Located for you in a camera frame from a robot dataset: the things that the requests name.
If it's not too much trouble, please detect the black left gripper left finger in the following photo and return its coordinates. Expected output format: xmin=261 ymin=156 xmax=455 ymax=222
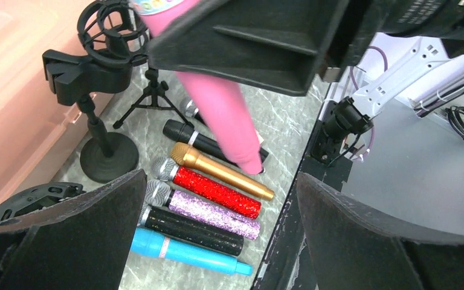
xmin=0 ymin=169 xmax=147 ymax=289

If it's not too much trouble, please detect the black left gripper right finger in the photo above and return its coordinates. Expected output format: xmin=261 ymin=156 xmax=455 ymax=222
xmin=296 ymin=173 xmax=464 ymax=289

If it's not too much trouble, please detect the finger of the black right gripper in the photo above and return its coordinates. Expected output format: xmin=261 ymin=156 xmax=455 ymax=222
xmin=149 ymin=1 xmax=349 ymax=96

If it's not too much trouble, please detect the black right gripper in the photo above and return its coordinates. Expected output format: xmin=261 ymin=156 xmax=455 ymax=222
xmin=327 ymin=1 xmax=464 ymax=82

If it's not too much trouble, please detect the blue plastic microphone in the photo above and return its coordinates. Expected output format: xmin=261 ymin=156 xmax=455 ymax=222
xmin=130 ymin=228 xmax=253 ymax=276

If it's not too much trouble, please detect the black shock mount round-base stand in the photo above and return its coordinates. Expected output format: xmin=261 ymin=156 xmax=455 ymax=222
xmin=0 ymin=182 xmax=85 ymax=222

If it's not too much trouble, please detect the pink microphone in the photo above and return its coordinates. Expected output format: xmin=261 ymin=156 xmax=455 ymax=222
xmin=130 ymin=1 xmax=263 ymax=175

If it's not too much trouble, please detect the black glitter microphone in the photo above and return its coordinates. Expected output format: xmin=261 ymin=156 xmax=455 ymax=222
xmin=138 ymin=205 xmax=244 ymax=257

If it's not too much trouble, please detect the black clip round-base stand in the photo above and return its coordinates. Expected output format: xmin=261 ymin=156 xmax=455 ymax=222
xmin=42 ymin=50 xmax=139 ymax=184

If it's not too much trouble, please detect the purple glitter microphone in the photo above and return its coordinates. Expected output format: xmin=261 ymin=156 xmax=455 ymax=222
xmin=146 ymin=179 xmax=260 ymax=240

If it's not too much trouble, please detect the red glitter microphone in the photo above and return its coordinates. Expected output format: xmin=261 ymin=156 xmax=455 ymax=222
xmin=151 ymin=156 xmax=261 ymax=219

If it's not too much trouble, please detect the black silver-head microphone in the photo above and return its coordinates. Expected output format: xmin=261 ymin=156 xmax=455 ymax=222
xmin=179 ymin=98 xmax=207 ymax=126

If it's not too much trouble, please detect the gold microphone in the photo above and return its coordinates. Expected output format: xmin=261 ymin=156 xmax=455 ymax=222
xmin=170 ymin=142 xmax=274 ymax=201

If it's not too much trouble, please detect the slim black microphone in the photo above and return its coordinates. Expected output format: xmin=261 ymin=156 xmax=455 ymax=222
xmin=163 ymin=119 xmax=269 ymax=168

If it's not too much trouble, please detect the black tripod shock mount stand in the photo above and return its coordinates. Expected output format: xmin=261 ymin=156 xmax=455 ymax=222
xmin=77 ymin=1 xmax=194 ymax=129

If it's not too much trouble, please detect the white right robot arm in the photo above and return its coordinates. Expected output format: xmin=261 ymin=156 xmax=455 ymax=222
xmin=149 ymin=1 xmax=464 ymax=134

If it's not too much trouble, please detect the pink plastic storage box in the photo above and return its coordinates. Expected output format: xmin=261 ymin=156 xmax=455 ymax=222
xmin=0 ymin=0 xmax=117 ymax=220

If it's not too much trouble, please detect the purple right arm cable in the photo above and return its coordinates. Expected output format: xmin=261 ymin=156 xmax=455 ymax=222
xmin=350 ymin=45 xmax=389 ymax=161

